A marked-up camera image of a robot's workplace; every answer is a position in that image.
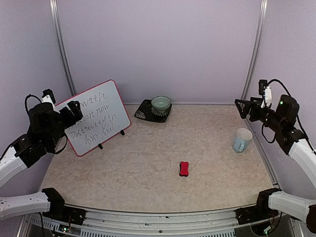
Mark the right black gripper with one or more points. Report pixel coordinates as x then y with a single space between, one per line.
255 104

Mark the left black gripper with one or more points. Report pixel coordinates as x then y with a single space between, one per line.
71 119

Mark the pink framed whiteboard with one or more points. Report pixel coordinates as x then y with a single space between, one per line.
104 116

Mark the red whiteboard eraser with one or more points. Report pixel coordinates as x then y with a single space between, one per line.
184 169

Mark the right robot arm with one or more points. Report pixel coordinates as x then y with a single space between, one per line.
294 144

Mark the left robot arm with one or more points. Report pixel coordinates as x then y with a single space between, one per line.
47 128

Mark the light blue mug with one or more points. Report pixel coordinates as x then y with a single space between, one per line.
242 139

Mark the black floral square plate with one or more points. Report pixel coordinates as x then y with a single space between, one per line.
148 113

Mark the green ceramic bowl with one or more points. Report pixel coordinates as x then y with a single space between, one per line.
161 103

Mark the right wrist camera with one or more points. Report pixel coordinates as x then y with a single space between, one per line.
266 93

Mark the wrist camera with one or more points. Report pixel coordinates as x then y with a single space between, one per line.
266 93
48 96

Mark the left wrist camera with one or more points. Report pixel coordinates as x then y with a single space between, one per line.
48 96

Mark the right aluminium frame post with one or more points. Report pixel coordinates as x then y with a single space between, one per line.
256 48

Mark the aluminium frame post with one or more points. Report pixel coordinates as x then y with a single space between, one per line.
58 31
256 48

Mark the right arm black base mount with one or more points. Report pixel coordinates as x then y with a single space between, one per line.
254 212

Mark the left aluminium frame post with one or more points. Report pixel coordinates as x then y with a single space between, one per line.
58 31

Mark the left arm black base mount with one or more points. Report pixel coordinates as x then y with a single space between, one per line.
65 212

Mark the front aluminium rail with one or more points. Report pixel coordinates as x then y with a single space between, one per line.
92 222

